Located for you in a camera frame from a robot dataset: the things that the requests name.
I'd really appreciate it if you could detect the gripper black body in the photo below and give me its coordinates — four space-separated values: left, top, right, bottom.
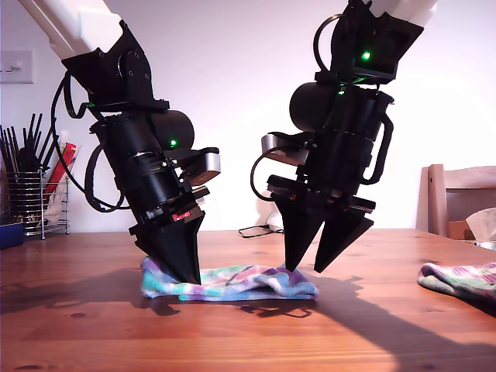
267 133 377 215
113 152 211 238

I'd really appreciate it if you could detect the tie-dye Hugging Face sock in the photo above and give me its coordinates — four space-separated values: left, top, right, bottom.
417 261 496 305
139 255 320 303

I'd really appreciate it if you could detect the red and yellow paper packet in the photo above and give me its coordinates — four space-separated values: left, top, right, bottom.
44 142 81 206

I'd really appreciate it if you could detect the beige paper packet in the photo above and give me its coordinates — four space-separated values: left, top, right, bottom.
46 176 74 226

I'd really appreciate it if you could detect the brown wooden chair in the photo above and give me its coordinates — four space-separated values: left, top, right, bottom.
416 164 496 241

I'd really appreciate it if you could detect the dark blue container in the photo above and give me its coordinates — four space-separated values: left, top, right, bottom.
0 222 26 250

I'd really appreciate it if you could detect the thick black cable loop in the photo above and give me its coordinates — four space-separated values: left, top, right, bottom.
84 146 129 213
362 115 394 185

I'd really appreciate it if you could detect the black security camera cable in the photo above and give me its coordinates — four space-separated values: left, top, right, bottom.
238 226 286 238

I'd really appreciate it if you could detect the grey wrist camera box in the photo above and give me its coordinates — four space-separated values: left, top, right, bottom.
176 148 223 186
261 131 311 166

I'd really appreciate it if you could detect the thin black camera cable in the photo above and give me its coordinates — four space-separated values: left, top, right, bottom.
250 150 299 202

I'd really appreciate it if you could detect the short black cable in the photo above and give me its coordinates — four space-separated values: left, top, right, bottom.
67 77 105 119

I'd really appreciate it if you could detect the chrome wire utensil caddy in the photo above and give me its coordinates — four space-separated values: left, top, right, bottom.
5 172 71 240

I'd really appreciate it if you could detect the thin black cable loop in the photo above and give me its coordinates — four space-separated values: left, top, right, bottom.
312 13 345 74

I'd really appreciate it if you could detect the white light switch plate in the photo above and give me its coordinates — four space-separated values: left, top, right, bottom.
0 50 35 85

